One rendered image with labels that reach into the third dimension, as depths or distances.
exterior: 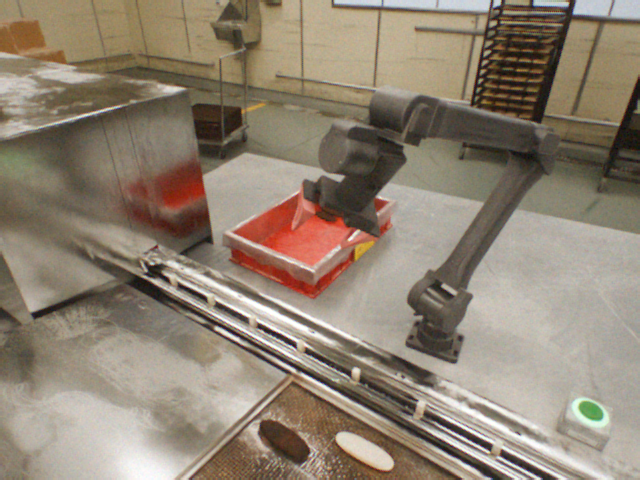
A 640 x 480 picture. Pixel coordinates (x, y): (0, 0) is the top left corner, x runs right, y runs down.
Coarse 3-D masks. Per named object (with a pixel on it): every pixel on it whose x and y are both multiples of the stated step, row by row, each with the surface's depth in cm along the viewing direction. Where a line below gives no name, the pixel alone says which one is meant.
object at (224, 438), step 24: (288, 384) 81; (312, 384) 81; (264, 408) 76; (312, 408) 77; (360, 408) 76; (240, 432) 71; (312, 432) 72; (384, 432) 73; (240, 456) 67; (264, 456) 67; (312, 456) 68; (432, 456) 70
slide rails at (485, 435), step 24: (192, 288) 112; (216, 312) 104; (240, 312) 104; (264, 336) 98; (288, 336) 98; (312, 360) 92; (336, 360) 92; (360, 384) 86; (384, 384) 87; (432, 408) 82; (480, 432) 78; (528, 456) 74
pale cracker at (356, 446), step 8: (336, 440) 71; (344, 440) 70; (352, 440) 70; (360, 440) 70; (344, 448) 69; (352, 448) 69; (360, 448) 69; (368, 448) 69; (376, 448) 69; (360, 456) 68; (368, 456) 68; (376, 456) 68; (384, 456) 68; (368, 464) 67; (376, 464) 67; (384, 464) 67; (392, 464) 67
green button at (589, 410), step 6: (582, 402) 77; (588, 402) 77; (582, 408) 76; (588, 408) 76; (594, 408) 76; (600, 408) 76; (582, 414) 75; (588, 414) 75; (594, 414) 75; (600, 414) 75; (594, 420) 74; (600, 420) 74
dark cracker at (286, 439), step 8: (264, 424) 71; (272, 424) 71; (280, 424) 72; (264, 432) 70; (272, 432) 70; (280, 432) 70; (288, 432) 70; (272, 440) 69; (280, 440) 69; (288, 440) 69; (296, 440) 69; (280, 448) 68; (288, 448) 68; (296, 448) 68; (304, 448) 68; (296, 456) 67; (304, 456) 67
